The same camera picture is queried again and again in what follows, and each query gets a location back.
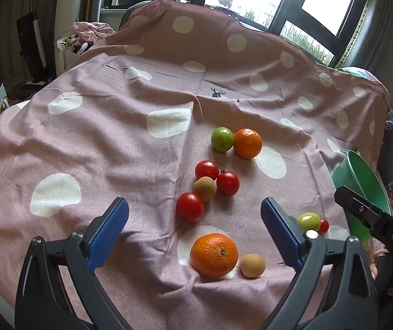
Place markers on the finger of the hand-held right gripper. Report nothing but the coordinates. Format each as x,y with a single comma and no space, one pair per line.
353,202

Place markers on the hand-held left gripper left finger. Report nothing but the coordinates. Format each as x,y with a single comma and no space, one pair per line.
108,233

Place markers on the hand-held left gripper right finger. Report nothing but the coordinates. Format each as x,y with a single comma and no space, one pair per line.
282,233

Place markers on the green plastic bowl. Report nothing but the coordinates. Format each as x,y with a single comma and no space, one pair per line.
361,178

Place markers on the yellow-green oval fruit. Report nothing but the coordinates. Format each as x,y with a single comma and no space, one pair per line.
308,220

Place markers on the red tomato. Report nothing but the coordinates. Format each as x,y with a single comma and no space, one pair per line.
324,226
206,169
190,207
228,184

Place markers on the orange mandarin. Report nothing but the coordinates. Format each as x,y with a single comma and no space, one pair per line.
248,143
213,255

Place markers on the round green lime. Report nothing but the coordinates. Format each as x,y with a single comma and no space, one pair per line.
222,139

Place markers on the person's right hand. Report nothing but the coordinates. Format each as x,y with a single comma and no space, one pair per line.
377,264

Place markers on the small brown longan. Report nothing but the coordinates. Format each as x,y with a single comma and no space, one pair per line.
252,265
204,189

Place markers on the pink polka-dot cloth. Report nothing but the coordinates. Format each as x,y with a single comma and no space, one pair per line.
114,151

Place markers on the pastel cloth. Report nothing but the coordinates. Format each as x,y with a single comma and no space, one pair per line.
358,73

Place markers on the black framed window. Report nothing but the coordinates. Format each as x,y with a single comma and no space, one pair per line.
286,10

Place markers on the pink clothing pile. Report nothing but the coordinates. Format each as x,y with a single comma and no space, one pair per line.
93,29

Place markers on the black device with white stick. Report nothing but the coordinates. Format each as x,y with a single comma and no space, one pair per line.
28,41

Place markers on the white board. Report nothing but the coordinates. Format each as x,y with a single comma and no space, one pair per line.
67,17

